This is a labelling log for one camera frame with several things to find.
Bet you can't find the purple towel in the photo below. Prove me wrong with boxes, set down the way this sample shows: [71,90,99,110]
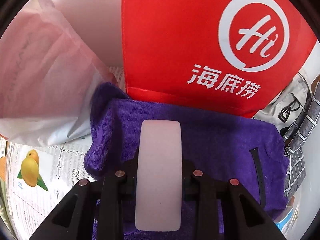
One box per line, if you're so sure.
[84,83,289,218]

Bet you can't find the white foam pad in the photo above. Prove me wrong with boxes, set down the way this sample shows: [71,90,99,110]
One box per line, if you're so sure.
[135,120,182,232]

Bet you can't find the blue tissue pack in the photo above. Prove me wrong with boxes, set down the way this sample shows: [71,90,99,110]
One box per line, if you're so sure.
[274,196,300,237]

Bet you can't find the white Miniso plastic bag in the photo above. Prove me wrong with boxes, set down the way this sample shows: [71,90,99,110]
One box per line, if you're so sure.
[1,7,116,146]

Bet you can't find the black watch strap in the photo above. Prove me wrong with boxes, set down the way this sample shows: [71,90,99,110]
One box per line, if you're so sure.
[249,147,266,209]

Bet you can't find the beige fabric bag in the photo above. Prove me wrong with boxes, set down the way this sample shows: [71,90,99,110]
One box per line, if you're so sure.
[252,72,316,137]

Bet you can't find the red paper shopping bag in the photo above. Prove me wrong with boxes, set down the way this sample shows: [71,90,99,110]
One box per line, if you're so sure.
[121,0,317,118]

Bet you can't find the grey checked cloth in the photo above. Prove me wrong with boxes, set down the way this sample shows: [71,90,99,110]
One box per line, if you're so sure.
[283,83,319,199]

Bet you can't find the fruit print tablecloth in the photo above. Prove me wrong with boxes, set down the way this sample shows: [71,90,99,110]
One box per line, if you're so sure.
[0,65,126,240]

